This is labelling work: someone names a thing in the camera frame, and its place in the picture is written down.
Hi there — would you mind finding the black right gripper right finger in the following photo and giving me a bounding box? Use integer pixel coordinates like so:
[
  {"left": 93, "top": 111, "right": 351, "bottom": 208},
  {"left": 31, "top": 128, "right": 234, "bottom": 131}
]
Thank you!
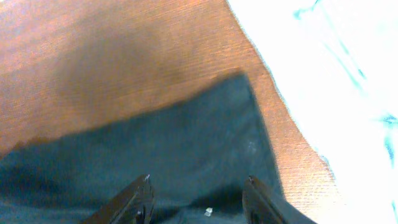
[{"left": 241, "top": 175, "right": 318, "bottom": 224}]

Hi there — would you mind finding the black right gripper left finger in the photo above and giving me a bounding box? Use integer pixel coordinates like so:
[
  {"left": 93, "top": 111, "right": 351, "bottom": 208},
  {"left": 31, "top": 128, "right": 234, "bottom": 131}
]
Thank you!
[{"left": 81, "top": 174, "right": 154, "bottom": 224}]

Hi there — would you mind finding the dark green shirt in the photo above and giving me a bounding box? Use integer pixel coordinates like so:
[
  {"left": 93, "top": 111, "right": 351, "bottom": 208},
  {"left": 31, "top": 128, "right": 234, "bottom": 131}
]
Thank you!
[{"left": 1, "top": 73, "right": 283, "bottom": 223}]

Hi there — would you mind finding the light blue shirt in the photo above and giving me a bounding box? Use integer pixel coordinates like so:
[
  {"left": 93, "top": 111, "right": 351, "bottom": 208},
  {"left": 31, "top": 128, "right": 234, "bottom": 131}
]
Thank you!
[{"left": 228, "top": 0, "right": 397, "bottom": 223}]

